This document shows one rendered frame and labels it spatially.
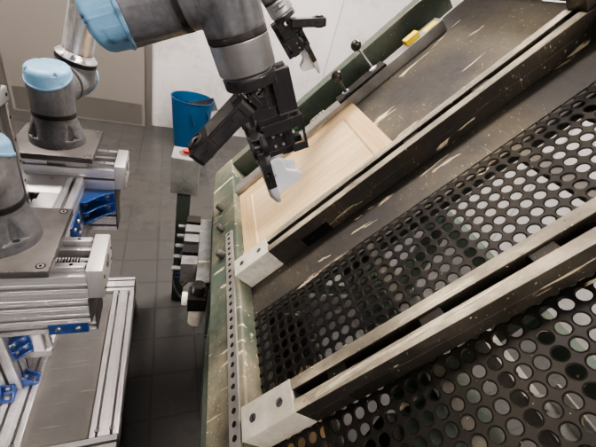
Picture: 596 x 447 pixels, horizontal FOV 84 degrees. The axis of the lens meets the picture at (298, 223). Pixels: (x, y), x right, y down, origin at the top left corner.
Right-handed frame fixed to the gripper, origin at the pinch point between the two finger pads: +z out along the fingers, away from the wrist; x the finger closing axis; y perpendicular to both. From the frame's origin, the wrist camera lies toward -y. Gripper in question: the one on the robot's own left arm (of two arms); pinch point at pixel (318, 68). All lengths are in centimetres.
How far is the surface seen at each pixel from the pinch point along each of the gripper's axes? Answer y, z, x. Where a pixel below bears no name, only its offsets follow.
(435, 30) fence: -39.3, 11.1, 0.7
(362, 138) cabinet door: -0.4, 16.7, 28.0
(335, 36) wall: -46, 72, -304
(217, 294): 58, 21, 55
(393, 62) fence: -22.9, 12.0, 1.6
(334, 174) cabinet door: 12.0, 18.6, 34.7
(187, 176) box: 71, 10, -11
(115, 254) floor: 162, 39, -46
